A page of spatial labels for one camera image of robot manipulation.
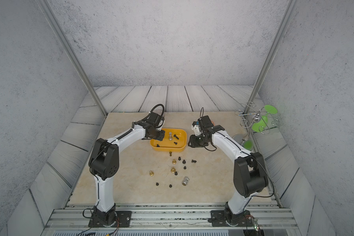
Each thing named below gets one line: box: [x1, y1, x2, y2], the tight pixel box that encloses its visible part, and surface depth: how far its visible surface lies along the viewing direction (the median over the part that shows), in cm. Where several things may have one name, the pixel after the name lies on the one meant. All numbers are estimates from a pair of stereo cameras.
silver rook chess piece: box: [181, 176, 190, 187], surface depth 87 cm
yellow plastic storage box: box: [149, 128, 188, 152], surface depth 104 cm
